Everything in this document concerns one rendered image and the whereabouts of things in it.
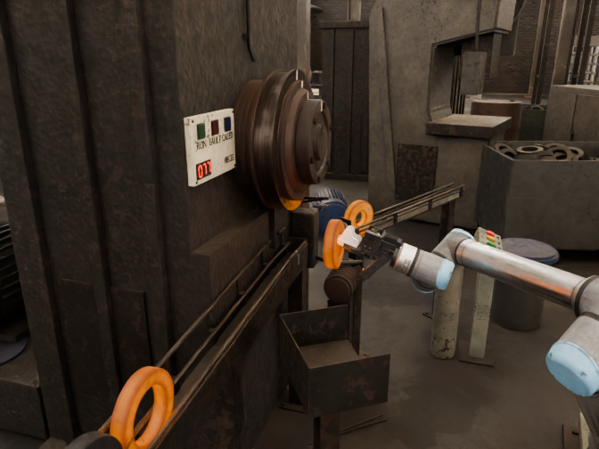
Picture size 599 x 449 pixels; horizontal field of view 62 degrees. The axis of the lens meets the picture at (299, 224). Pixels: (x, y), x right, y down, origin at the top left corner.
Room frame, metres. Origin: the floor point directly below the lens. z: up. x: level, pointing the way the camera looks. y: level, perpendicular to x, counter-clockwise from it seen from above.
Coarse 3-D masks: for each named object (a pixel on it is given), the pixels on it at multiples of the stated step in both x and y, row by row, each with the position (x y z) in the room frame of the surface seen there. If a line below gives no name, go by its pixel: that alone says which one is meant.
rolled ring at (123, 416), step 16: (144, 368) 0.88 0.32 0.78; (160, 368) 0.91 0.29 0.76; (128, 384) 0.83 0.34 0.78; (144, 384) 0.84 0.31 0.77; (160, 384) 0.90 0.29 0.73; (128, 400) 0.80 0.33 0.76; (160, 400) 0.91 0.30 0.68; (112, 416) 0.78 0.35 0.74; (128, 416) 0.78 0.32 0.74; (160, 416) 0.90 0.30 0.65; (112, 432) 0.77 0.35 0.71; (128, 432) 0.78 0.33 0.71; (144, 432) 0.87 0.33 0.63; (128, 448) 0.77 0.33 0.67; (144, 448) 0.82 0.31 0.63
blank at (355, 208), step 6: (354, 204) 2.10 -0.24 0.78; (360, 204) 2.11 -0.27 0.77; (366, 204) 2.13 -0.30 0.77; (348, 210) 2.09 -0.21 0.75; (354, 210) 2.09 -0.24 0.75; (360, 210) 2.11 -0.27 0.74; (366, 210) 2.14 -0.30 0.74; (372, 210) 2.16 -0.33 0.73; (348, 216) 2.07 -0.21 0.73; (354, 216) 2.09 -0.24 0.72; (366, 216) 2.14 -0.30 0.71; (372, 216) 2.16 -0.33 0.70; (354, 222) 2.09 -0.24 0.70; (360, 222) 2.14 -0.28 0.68; (366, 222) 2.14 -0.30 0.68; (360, 234) 2.12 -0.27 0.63
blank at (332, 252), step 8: (328, 224) 1.46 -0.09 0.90; (336, 224) 1.45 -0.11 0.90; (328, 232) 1.43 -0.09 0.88; (336, 232) 1.44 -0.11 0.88; (328, 240) 1.42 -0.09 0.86; (336, 240) 1.44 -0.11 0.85; (328, 248) 1.41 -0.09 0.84; (336, 248) 1.44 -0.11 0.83; (328, 256) 1.41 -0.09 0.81; (336, 256) 1.44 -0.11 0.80; (328, 264) 1.42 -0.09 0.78; (336, 264) 1.44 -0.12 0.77
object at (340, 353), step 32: (288, 320) 1.22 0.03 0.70; (320, 320) 1.25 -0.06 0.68; (288, 352) 1.13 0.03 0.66; (320, 352) 1.21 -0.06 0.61; (352, 352) 1.21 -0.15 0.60; (320, 384) 0.97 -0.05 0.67; (352, 384) 1.00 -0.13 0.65; (384, 384) 1.02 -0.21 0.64; (320, 416) 1.11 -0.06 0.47; (320, 448) 1.11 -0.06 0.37
